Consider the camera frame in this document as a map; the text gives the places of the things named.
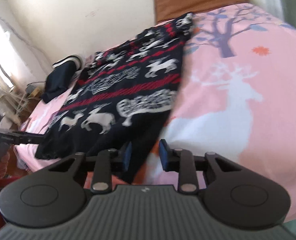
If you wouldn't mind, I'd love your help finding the black red white patterned sweater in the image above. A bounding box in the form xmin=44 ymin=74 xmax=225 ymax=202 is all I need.
xmin=35 ymin=12 xmax=194 ymax=183

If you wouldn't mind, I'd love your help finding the navy white striped garment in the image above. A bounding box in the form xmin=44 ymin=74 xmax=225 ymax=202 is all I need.
xmin=41 ymin=55 xmax=83 ymax=103

